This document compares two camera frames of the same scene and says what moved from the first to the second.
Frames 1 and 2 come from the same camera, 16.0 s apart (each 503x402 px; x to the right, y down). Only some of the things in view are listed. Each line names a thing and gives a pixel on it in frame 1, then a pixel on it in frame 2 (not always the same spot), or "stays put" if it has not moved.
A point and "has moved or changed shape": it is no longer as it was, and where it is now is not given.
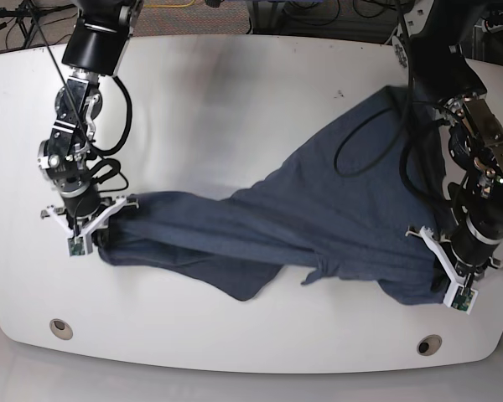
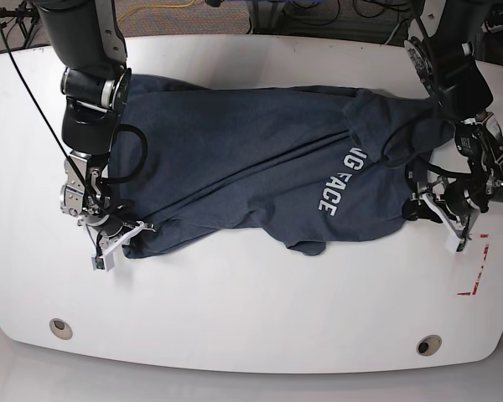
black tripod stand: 27,14 stays put
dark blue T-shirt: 368,199 has moved or changed shape
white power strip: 480,23 stays put
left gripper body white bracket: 83,244 to 109,255
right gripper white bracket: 459,294 to 414,209
